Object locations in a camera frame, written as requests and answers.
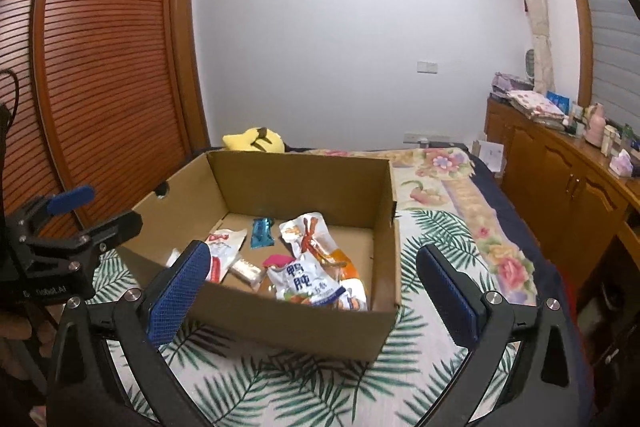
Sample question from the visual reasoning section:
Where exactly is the white red snack pouch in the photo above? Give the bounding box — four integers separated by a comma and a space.
205, 229, 246, 284

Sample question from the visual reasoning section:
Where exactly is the clear white candy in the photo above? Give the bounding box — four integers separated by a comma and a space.
229, 258, 265, 286

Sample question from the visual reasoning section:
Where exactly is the teal small snack packet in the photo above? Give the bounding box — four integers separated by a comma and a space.
250, 217, 274, 249

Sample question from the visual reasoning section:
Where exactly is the brown sausage pink packet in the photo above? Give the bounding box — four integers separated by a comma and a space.
262, 255, 295, 269

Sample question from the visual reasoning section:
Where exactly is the white blue snack pouch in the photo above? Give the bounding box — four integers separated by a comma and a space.
267, 253, 346, 307

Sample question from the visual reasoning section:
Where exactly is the red chicken-feet snack pouch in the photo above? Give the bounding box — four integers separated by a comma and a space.
279, 212, 350, 268

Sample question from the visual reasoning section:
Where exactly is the orange snack packet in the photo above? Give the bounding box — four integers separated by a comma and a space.
331, 248, 368, 311

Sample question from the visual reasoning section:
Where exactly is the person's left hand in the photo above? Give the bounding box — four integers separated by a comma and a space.
1, 311, 56, 381

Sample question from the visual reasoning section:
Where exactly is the palm leaf print bedsheet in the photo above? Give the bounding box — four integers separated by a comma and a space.
89, 208, 516, 427

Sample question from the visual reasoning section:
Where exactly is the wooden sideboard cabinet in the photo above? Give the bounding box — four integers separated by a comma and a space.
485, 98, 639, 308

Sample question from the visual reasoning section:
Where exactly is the yellow plush toy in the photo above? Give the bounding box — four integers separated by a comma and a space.
222, 127, 285, 153

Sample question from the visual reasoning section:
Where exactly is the brown cardboard box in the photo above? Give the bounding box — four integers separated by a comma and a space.
117, 148, 403, 363

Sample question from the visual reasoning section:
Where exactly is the floral bed blanket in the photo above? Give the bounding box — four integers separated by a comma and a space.
312, 145, 572, 426

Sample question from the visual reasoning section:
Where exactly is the pink tissue pack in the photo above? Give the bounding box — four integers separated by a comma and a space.
608, 150, 634, 178

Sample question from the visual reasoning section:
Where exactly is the white paper bag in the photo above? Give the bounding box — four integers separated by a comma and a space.
472, 140, 504, 173

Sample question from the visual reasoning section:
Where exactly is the pink thermos jug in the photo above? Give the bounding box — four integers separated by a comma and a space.
585, 102, 606, 148

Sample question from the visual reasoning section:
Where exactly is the folded floral cloth stack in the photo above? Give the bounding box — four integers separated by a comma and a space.
508, 90, 568, 130

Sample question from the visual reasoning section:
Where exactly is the blue white box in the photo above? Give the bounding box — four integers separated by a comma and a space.
546, 91, 570, 115

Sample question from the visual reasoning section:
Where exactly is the white small fan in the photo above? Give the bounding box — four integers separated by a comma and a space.
525, 49, 535, 83

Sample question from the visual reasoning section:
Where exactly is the grey window blind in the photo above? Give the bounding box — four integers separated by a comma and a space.
588, 0, 640, 132

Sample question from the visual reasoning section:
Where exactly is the white wall switch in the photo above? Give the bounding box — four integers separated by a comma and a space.
416, 61, 438, 75

